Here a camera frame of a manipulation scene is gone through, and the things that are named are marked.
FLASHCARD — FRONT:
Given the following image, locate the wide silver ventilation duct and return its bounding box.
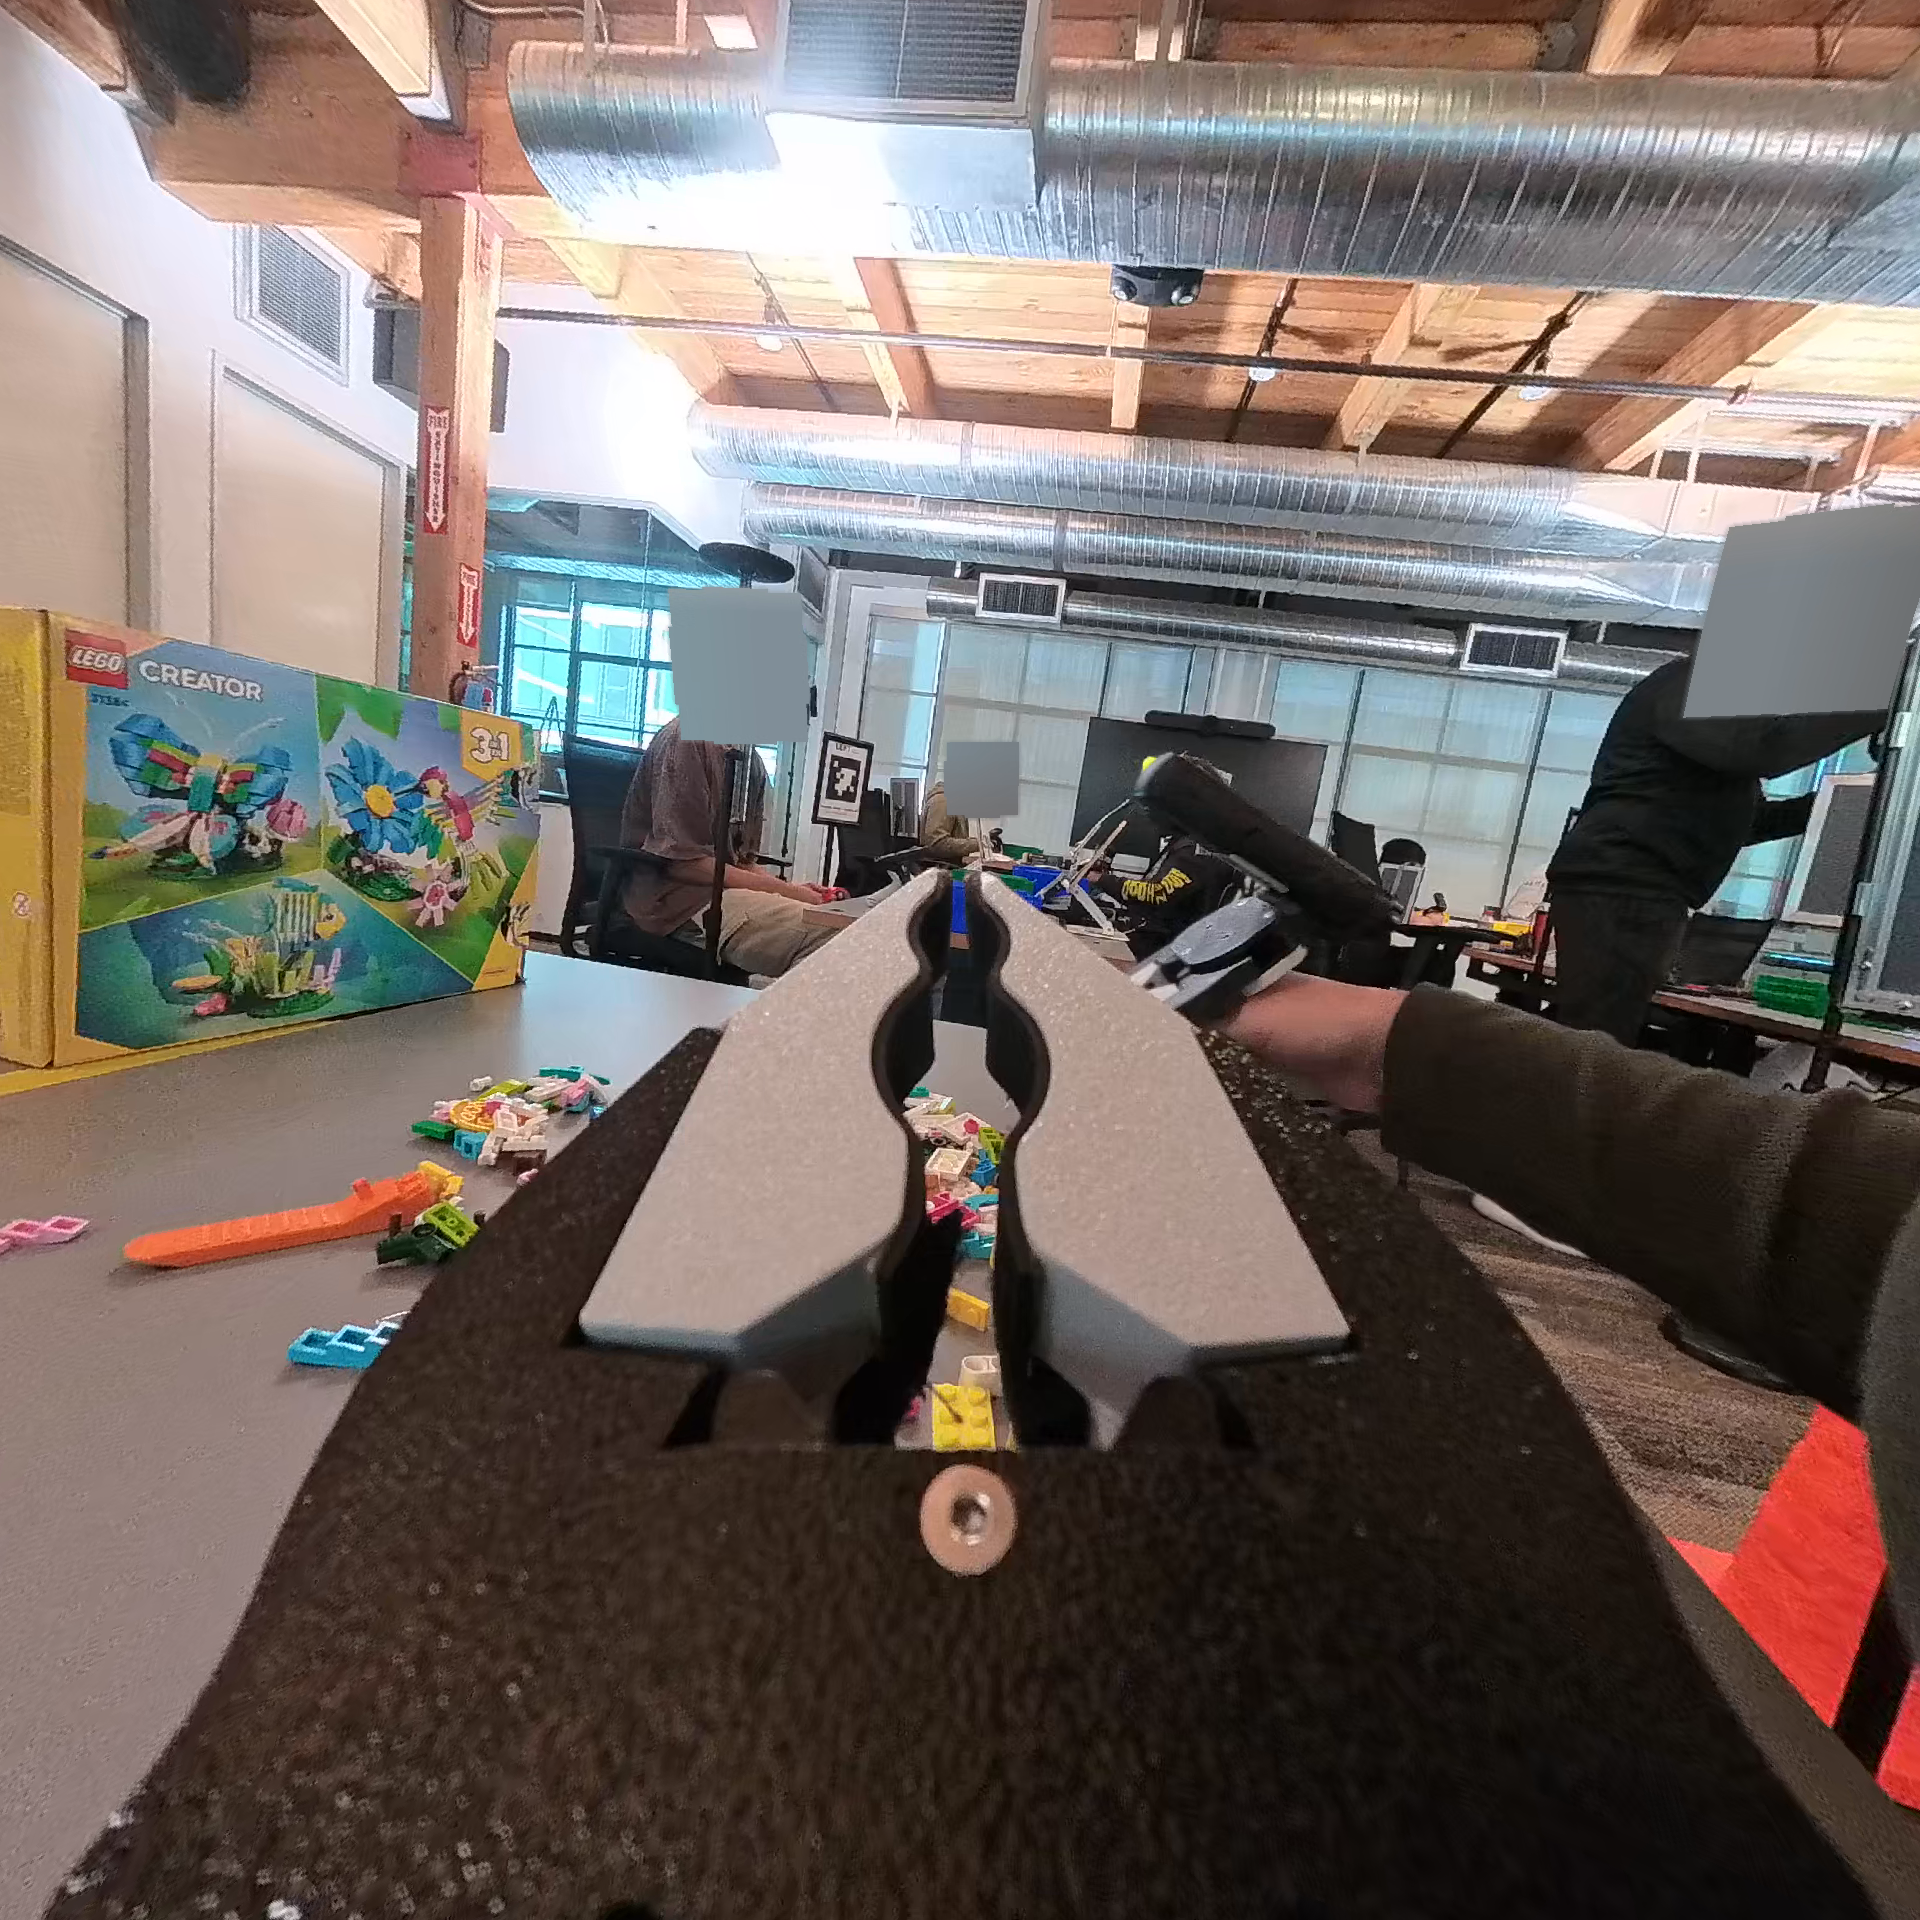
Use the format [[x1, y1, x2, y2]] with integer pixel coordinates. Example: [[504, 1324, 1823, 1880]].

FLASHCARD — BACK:
[[508, 38, 1920, 310]]

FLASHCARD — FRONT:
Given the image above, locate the pile of mixed colourful bricks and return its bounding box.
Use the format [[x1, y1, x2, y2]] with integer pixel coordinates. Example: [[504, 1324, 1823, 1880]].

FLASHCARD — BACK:
[[411, 1063, 616, 1176]]

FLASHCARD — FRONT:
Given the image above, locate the black office chair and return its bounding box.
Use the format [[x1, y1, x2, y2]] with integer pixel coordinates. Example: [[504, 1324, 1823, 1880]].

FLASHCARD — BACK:
[[557, 736, 753, 982]]

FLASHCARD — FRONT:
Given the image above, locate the orange brick separator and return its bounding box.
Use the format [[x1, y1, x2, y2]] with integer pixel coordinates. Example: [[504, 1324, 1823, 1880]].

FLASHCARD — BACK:
[[123, 1171, 445, 1271]]

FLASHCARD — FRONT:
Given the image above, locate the person's right forearm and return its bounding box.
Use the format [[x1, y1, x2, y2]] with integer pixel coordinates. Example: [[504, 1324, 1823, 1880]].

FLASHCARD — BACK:
[[1381, 983, 1920, 1419]]

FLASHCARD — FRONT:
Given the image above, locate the glass meeting room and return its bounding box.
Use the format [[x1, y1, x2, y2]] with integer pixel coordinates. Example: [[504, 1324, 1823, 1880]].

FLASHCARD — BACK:
[[487, 491, 707, 753]]

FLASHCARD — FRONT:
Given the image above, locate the white wall vent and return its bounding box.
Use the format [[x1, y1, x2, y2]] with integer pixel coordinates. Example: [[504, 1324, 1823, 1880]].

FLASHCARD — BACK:
[[232, 225, 356, 378]]

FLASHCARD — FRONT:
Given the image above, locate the wooden column with red signs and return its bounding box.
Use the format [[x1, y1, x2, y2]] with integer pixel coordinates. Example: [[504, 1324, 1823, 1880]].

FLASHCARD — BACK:
[[408, 195, 505, 707]]

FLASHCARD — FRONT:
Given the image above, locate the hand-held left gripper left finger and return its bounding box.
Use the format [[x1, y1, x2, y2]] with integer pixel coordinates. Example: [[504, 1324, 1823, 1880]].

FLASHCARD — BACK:
[[576, 866, 962, 1450]]

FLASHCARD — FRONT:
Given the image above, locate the black wall screen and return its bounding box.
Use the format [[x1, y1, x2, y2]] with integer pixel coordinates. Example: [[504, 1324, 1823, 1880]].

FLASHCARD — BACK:
[[1073, 715, 1330, 875]]

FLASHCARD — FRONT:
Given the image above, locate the black box speaker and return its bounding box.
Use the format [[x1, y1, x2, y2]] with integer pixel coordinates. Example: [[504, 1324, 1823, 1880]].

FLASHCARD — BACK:
[[371, 306, 511, 401]]

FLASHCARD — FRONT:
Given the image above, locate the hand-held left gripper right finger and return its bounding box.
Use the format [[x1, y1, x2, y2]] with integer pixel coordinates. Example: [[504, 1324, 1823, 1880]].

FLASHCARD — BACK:
[[972, 872, 1354, 1452]]

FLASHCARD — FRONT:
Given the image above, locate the colourful toy set box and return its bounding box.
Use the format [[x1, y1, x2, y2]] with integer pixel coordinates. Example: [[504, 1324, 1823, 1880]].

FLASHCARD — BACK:
[[0, 606, 543, 1070]]

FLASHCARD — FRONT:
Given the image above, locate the person's right hand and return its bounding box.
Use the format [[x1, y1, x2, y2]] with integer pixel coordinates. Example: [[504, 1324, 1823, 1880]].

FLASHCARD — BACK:
[[1228, 971, 1409, 1116]]

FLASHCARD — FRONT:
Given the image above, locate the long silver ventilation duct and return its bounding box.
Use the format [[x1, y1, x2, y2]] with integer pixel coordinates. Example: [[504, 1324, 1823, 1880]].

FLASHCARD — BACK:
[[689, 401, 1728, 524], [740, 481, 1719, 585], [929, 577, 1682, 688]]

